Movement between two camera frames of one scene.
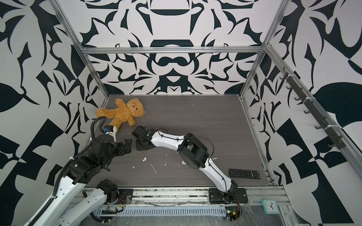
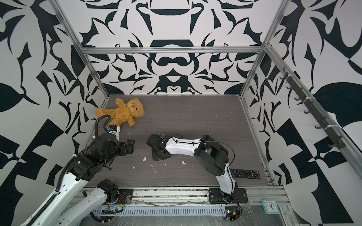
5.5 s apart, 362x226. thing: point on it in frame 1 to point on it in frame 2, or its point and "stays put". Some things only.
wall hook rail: x=333 y=134 stays put
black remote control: x=244 y=173 stays put
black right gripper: x=138 y=147 to x=154 y=158
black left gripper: x=121 y=150 stays put
